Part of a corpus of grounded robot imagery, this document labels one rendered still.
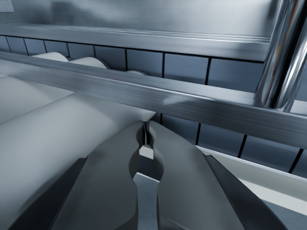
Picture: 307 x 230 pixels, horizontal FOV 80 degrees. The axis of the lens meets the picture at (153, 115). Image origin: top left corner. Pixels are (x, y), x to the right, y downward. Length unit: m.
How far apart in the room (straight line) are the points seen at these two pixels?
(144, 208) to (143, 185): 0.05
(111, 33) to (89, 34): 0.03
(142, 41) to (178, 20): 0.05
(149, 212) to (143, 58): 0.22
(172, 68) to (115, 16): 0.11
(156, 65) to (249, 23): 0.09
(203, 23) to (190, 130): 0.10
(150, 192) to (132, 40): 0.19
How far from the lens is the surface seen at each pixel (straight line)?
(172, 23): 0.21
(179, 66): 0.16
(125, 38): 0.18
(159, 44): 0.17
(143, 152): 0.17
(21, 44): 0.30
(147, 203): 0.29
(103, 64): 0.19
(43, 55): 0.23
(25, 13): 0.37
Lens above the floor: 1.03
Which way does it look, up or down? 52 degrees down
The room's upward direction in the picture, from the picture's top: 133 degrees counter-clockwise
